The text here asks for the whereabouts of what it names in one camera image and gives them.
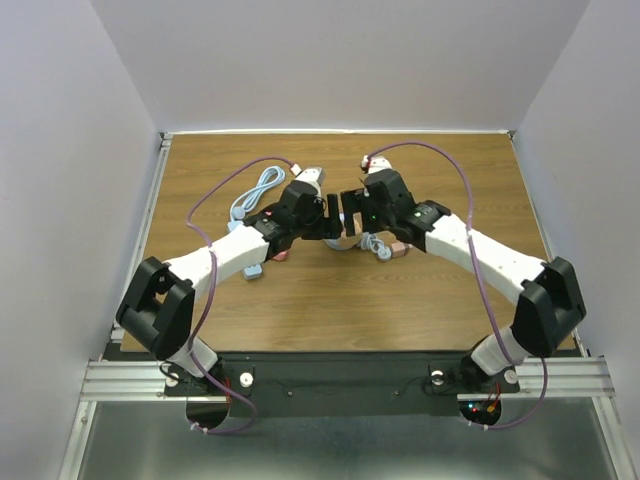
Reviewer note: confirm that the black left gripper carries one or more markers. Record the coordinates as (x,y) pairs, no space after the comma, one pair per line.
(334,224)

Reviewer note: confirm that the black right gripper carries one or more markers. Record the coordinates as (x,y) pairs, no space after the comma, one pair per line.
(353,200)

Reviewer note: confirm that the pink triangular power strip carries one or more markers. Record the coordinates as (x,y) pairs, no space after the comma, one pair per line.
(281,256)

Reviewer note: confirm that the small pink plug adapter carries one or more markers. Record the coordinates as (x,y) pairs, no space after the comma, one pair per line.
(399,249)

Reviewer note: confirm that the white rectangular power strip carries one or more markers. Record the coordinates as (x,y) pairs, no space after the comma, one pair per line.
(252,272)

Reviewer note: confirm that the white round power strip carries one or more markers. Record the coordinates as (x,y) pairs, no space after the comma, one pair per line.
(344,242)

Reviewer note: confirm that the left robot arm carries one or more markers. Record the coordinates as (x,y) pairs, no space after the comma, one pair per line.
(158,305)

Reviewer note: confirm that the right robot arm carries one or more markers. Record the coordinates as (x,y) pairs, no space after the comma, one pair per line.
(546,294)

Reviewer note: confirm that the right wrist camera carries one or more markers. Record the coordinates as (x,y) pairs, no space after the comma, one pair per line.
(374,164)

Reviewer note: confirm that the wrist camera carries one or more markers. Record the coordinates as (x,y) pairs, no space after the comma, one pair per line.
(314,175)
(374,164)

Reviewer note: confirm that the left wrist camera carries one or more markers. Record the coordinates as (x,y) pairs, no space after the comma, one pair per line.
(314,175)

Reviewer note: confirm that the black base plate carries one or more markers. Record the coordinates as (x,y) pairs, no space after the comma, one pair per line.
(338,384)

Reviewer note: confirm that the aluminium left rail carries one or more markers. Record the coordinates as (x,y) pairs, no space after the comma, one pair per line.
(148,211)

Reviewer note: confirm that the aluminium rail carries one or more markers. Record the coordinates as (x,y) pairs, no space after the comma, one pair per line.
(131,381)
(148,211)

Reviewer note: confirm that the aluminium front rail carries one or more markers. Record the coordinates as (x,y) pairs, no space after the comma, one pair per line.
(131,381)

